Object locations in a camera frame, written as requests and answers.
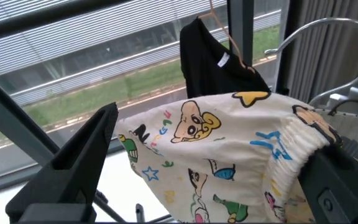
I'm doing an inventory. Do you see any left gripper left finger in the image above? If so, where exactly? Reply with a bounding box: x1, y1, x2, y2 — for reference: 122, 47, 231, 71
5, 101, 120, 223

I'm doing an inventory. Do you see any black clothes rack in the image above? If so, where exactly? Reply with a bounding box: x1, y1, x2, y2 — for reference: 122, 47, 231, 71
0, 0, 303, 223

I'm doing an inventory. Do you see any beige curtain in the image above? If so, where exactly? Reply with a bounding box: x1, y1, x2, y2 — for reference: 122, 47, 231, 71
286, 0, 358, 105

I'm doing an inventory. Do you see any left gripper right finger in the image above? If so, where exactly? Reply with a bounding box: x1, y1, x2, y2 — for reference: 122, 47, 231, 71
296, 145, 358, 224

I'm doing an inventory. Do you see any cream printed garment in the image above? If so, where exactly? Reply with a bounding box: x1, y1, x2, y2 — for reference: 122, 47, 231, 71
113, 91, 343, 223

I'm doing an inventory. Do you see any black garment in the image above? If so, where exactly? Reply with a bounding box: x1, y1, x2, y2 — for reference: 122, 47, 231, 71
179, 17, 272, 99

